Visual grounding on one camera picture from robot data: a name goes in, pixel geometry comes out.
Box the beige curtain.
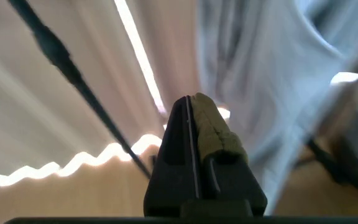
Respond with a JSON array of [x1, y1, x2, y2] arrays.
[[0, 0, 358, 190]]

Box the green garment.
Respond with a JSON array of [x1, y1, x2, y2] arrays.
[[190, 92, 249, 164]]

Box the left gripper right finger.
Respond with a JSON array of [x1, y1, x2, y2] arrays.
[[199, 151, 269, 218]]

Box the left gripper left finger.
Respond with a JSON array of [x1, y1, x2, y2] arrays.
[[144, 95, 200, 218]]

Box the black clothes rack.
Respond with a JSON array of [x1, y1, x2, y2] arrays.
[[7, 0, 152, 180]]

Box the pale grey shorts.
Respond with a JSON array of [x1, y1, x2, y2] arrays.
[[197, 0, 358, 215]]

